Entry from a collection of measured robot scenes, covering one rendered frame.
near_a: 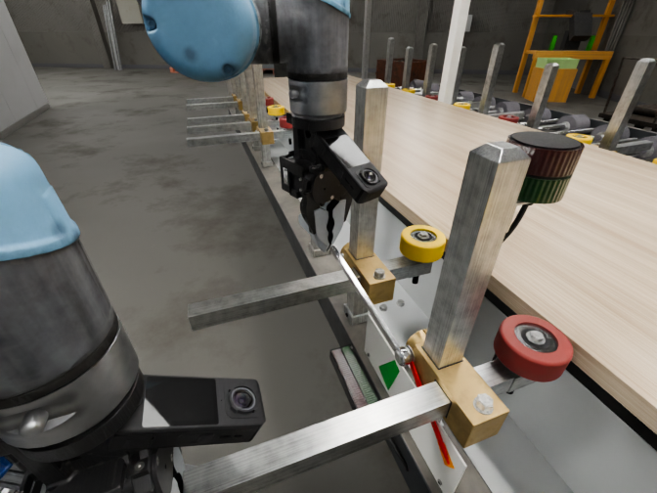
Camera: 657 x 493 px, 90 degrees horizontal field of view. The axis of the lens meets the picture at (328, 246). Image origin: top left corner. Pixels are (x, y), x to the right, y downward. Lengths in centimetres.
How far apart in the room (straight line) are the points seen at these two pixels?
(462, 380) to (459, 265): 16
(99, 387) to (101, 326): 4
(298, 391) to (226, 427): 117
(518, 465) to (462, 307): 39
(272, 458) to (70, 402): 22
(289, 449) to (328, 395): 105
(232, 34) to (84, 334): 21
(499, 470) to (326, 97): 63
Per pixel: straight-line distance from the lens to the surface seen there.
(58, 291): 20
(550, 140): 36
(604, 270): 68
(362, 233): 58
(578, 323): 55
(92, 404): 24
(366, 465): 133
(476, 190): 32
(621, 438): 63
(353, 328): 71
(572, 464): 71
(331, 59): 43
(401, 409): 43
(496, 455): 72
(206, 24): 28
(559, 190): 35
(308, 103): 43
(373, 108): 51
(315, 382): 147
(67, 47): 1669
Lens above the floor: 122
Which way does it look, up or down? 34 degrees down
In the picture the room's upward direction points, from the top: straight up
